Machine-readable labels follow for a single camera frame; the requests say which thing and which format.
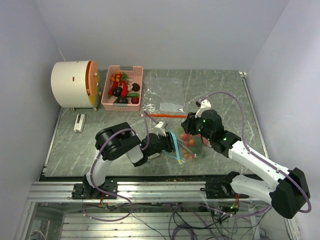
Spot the orange cherry tomato cluster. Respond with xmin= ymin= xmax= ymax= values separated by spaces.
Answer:
xmin=110 ymin=71 xmax=131 ymax=83

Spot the orange zip bag with vegetables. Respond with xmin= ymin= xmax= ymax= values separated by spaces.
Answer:
xmin=140 ymin=76 xmax=188 ymax=115

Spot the dark purple fake plum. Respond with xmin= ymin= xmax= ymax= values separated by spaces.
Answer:
xmin=113 ymin=96 xmax=128 ymax=104

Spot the aluminium frame rail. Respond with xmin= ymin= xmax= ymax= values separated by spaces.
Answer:
xmin=26 ymin=180 xmax=291 ymax=204

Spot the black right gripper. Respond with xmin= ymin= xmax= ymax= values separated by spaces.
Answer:
xmin=181 ymin=110 xmax=213 ymax=141

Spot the blue zip bag with strawberries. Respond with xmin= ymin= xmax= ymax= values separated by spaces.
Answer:
xmin=164 ymin=126 xmax=213 ymax=165

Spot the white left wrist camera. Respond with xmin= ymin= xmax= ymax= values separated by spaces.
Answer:
xmin=155 ymin=121 xmax=166 ymax=136

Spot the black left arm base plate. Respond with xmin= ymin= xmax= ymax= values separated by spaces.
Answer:
xmin=71 ymin=180 xmax=118 ymax=200

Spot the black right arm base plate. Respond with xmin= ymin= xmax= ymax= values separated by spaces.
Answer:
xmin=199 ymin=181 xmax=249 ymax=199

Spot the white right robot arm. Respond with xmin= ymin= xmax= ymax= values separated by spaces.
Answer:
xmin=181 ymin=109 xmax=310 ymax=219

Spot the dark red fake fruit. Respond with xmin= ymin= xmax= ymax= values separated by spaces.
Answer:
xmin=131 ymin=83 xmax=141 ymax=92

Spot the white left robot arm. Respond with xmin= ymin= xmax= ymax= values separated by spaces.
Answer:
xmin=83 ymin=122 xmax=178 ymax=199

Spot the round white drawer organizer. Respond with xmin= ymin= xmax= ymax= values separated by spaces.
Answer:
xmin=50 ymin=60 xmax=100 ymax=111

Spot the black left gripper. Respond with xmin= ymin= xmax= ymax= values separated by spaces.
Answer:
xmin=147 ymin=131 xmax=186 ymax=158

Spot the red fake chili pepper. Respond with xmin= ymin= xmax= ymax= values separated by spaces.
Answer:
xmin=108 ymin=81 xmax=118 ymax=98

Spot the pink perforated plastic basket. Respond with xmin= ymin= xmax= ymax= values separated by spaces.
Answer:
xmin=101 ymin=65 xmax=144 ymax=112

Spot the small white rectangular device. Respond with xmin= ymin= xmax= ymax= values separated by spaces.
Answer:
xmin=73 ymin=114 xmax=86 ymax=133

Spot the green fake chili pepper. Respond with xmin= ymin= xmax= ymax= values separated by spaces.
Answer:
xmin=126 ymin=92 xmax=140 ymax=98

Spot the dark fake eggplant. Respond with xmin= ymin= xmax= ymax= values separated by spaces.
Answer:
xmin=112 ymin=86 xmax=123 ymax=97

